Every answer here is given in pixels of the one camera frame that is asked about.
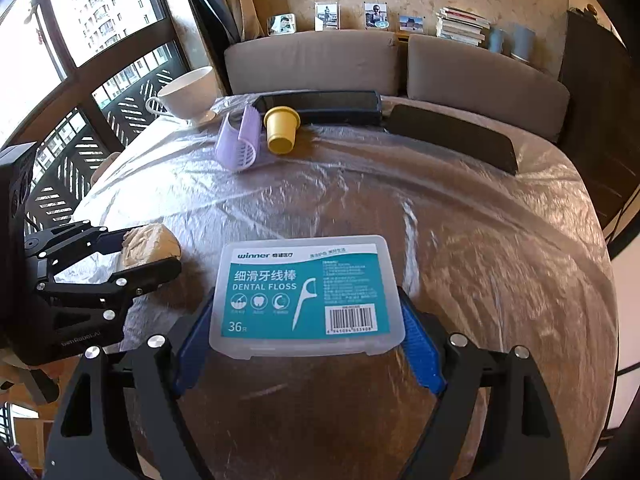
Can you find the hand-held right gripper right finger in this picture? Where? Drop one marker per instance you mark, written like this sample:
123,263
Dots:
422,352

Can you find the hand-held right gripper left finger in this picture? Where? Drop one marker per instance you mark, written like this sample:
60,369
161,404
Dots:
192,347

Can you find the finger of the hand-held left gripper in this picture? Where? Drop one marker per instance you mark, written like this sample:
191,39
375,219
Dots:
150,272
110,242

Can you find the beige bun packet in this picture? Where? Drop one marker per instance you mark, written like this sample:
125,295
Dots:
150,245

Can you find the translucent dental floss box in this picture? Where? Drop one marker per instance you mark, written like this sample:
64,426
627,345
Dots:
280,290

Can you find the black balcony railing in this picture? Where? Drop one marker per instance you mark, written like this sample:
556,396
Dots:
125,100

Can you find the purple plastic holder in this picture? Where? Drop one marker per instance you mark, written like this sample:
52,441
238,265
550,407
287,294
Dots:
239,142

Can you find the white ceramic cup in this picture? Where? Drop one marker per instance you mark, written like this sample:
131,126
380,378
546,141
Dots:
187,90

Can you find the yellow plastic cup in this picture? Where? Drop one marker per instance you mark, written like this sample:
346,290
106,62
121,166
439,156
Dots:
280,132

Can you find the white panel with black trim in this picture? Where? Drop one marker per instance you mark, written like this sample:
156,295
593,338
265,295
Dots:
625,310

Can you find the flat black case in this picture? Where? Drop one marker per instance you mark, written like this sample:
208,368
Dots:
450,135

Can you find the brown framed window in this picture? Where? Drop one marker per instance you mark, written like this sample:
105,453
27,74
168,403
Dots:
75,15

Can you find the dark curtain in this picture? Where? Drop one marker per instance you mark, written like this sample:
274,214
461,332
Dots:
205,20

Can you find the long black box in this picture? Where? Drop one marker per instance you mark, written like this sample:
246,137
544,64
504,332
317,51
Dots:
325,105

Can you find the grey brown sofa cushion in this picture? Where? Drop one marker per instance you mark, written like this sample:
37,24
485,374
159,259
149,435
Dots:
310,62
480,80

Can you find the dark wooden cabinet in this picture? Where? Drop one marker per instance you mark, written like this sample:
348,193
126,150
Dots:
595,110

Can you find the grey cup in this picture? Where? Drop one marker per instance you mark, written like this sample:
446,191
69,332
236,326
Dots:
496,40
522,42

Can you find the stack of books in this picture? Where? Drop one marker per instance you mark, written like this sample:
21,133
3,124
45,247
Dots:
462,25

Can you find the small photo frame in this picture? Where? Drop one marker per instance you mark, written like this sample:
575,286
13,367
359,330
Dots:
411,25
326,16
281,25
376,16

